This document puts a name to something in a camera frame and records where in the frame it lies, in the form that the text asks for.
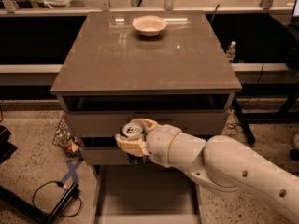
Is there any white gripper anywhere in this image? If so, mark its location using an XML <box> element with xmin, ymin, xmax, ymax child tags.
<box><xmin>115</xmin><ymin>119</ymin><xmax>182</xmax><ymax>168</ymax></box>

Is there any blue pepsi can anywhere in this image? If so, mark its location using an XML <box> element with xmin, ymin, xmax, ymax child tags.
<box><xmin>121</xmin><ymin>122</ymin><xmax>149</xmax><ymax>165</ymax></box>

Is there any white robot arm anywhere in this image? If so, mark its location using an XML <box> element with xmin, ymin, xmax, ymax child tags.
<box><xmin>115</xmin><ymin>119</ymin><xmax>299</xmax><ymax>223</ymax></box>

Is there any open bottom drawer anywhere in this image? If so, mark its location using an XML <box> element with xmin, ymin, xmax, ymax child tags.
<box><xmin>93</xmin><ymin>164</ymin><xmax>202</xmax><ymax>224</ymax></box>

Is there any grey drawer cabinet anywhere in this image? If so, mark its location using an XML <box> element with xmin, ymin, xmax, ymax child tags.
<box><xmin>50</xmin><ymin>10</ymin><xmax>243</xmax><ymax>224</ymax></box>

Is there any white bowl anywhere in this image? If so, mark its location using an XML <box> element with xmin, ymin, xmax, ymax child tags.
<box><xmin>132</xmin><ymin>15</ymin><xmax>167</xmax><ymax>37</ymax></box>

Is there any clear water bottle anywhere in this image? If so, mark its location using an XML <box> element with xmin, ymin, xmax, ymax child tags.
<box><xmin>225</xmin><ymin>41</ymin><xmax>236</xmax><ymax>63</ymax></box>

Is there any black floor stand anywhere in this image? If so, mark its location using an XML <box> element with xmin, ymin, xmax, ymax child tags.
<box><xmin>0</xmin><ymin>181</ymin><xmax>80</xmax><ymax>224</ymax></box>

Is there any top drawer with handle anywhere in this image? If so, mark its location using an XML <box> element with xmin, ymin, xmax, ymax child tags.
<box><xmin>64</xmin><ymin>110</ymin><xmax>229</xmax><ymax>137</ymax></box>

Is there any wire basket with trash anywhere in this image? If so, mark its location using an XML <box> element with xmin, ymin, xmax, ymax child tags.
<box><xmin>52</xmin><ymin>117</ymin><xmax>81</xmax><ymax>157</ymax></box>

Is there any black floor cable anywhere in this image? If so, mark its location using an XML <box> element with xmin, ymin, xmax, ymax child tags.
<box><xmin>32</xmin><ymin>180</ymin><xmax>84</xmax><ymax>218</ymax></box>

